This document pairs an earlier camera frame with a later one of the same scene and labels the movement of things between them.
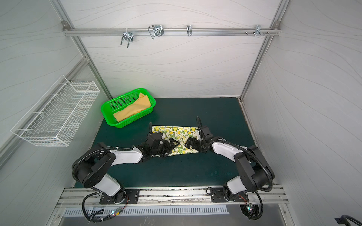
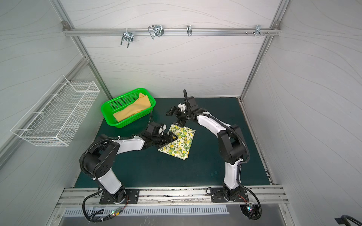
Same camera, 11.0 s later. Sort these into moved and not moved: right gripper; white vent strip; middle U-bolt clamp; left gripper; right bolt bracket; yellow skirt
Moved: right gripper; left gripper
Not moved: middle U-bolt clamp; white vent strip; yellow skirt; right bolt bracket
